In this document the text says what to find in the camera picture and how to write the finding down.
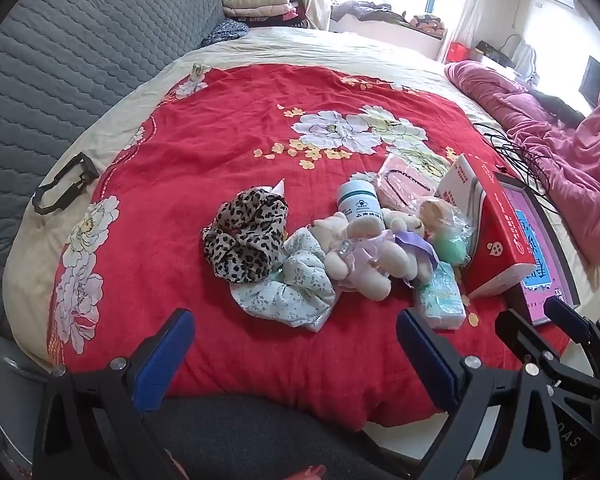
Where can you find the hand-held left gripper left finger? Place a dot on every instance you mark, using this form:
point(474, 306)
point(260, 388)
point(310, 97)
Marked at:
point(162, 355)

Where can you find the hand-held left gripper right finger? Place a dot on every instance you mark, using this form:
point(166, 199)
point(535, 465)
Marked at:
point(426, 355)

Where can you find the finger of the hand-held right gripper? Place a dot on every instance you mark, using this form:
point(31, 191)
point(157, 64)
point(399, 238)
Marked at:
point(565, 312)
point(525, 335)

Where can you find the green tissue pack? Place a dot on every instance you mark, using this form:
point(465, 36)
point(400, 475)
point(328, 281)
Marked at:
point(440, 300)

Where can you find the green doll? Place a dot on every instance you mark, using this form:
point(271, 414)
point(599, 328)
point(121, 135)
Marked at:
point(450, 250)

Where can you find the white floral scrunchie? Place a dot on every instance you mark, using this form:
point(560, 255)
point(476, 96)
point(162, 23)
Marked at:
point(280, 300)

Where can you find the leopard print scrunchie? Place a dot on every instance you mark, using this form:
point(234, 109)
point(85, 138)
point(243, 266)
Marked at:
point(240, 245)

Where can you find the pink plastic pouch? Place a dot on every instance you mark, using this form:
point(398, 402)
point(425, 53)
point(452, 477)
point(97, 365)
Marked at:
point(405, 185)

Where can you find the pink quilt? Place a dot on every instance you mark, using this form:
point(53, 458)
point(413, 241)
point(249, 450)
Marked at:
point(580, 170)

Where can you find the person's dark trousers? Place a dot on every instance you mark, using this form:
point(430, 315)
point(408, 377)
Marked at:
point(280, 440)

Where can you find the white bottle teal cap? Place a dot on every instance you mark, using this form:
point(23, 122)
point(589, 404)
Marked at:
point(357, 202)

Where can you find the red floral blanket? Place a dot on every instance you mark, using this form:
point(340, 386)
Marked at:
point(180, 160)

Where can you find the black plastic clip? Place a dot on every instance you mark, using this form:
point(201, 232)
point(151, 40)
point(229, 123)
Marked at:
point(85, 167)

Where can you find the black garment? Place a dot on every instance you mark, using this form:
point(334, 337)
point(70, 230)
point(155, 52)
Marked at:
point(560, 107)

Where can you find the black monitor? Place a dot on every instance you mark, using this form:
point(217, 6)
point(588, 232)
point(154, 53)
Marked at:
point(595, 85)

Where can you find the black device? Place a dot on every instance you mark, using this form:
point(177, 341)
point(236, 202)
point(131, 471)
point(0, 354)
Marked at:
point(492, 52)

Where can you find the small red box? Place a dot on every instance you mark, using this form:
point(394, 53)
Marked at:
point(457, 52)

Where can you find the blue patterned cloth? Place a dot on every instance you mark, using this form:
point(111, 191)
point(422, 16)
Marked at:
point(225, 32)

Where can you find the grey quilted cover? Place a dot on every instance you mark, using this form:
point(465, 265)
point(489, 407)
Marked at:
point(80, 35)

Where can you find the cream bedsheet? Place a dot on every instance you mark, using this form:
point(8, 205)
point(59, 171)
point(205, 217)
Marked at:
point(290, 45)

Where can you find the clothes pile on sill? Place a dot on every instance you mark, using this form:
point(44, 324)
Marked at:
point(380, 12)

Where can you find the stack of folded clothes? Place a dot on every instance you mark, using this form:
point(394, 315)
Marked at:
point(255, 2)

